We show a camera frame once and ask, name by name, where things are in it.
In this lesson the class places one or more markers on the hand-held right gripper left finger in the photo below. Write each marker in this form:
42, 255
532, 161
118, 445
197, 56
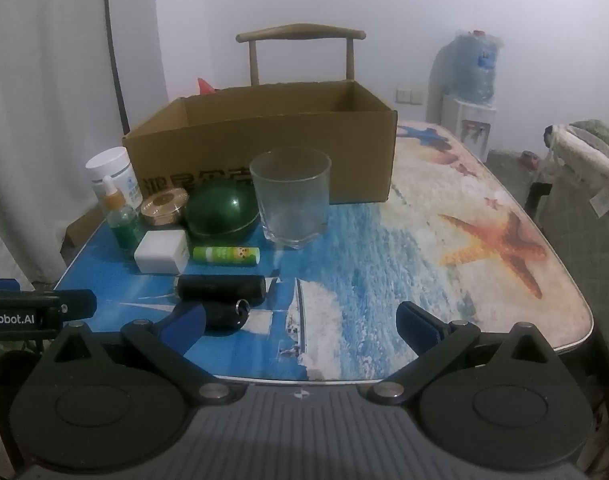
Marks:
187, 325

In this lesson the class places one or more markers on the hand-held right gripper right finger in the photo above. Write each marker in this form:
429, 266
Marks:
417, 327

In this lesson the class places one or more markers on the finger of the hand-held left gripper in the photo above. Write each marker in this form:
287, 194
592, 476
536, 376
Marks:
2, 284
79, 304

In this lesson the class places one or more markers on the small black curved object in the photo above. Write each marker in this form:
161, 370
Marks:
224, 316

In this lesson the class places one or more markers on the white charger plug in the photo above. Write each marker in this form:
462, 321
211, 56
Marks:
159, 255

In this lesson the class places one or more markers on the green lip balm tube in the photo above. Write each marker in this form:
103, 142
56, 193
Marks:
224, 254

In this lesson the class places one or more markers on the dark green round jar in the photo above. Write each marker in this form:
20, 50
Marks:
219, 210

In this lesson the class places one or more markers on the gold lidded round jar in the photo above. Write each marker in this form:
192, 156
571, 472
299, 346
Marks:
163, 205

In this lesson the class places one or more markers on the white lidded plastic bottle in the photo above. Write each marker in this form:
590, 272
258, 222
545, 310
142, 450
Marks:
109, 167

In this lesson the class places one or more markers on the clear drinking glass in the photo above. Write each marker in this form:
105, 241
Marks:
292, 205

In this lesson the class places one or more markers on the black cylinder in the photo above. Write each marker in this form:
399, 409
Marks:
219, 288

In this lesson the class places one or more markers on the small brown cardboard box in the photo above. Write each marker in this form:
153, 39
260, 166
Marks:
82, 232

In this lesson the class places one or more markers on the green dropper bottle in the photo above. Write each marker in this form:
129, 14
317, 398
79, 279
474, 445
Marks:
120, 220

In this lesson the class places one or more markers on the white curtain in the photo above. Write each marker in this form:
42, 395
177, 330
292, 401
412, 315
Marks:
44, 125

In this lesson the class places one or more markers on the covered armchair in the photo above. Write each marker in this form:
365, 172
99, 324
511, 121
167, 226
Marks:
584, 200

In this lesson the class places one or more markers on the white water dispenser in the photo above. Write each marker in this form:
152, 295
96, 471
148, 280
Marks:
467, 122

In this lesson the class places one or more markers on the red plastic bag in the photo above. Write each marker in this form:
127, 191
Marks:
205, 86

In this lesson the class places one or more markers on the blue water bottle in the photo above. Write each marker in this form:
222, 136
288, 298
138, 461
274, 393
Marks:
472, 67

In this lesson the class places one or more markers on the wooden chair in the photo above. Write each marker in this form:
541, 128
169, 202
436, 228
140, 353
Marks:
299, 35

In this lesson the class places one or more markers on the white wall socket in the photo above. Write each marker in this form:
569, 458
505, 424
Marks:
410, 96

